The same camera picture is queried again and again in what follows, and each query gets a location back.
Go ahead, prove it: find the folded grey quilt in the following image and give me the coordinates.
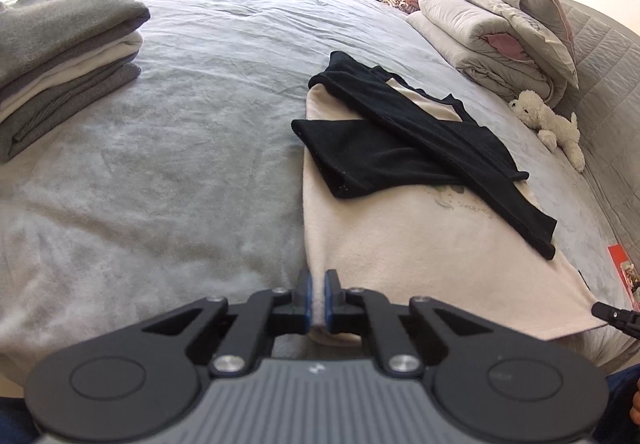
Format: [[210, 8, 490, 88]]
[[407, 0, 568, 111]]

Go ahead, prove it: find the grey quilted headboard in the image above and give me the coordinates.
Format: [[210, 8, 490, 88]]
[[555, 0, 640, 312]]

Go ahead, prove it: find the white plush dog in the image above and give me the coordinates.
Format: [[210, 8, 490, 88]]
[[509, 90, 586, 173]]

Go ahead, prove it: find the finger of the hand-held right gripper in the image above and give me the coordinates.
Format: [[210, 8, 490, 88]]
[[591, 301, 640, 340]]

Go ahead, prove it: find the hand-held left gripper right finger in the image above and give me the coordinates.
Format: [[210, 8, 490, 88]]
[[324, 269, 493, 377]]

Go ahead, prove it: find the cream and black sweatshirt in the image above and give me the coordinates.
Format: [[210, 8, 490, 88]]
[[291, 50, 596, 350]]

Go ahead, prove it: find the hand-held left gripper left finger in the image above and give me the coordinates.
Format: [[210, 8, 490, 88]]
[[142, 270, 312, 377]]

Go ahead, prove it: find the light grey folded sweater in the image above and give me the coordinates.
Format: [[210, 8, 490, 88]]
[[0, 0, 151, 91]]

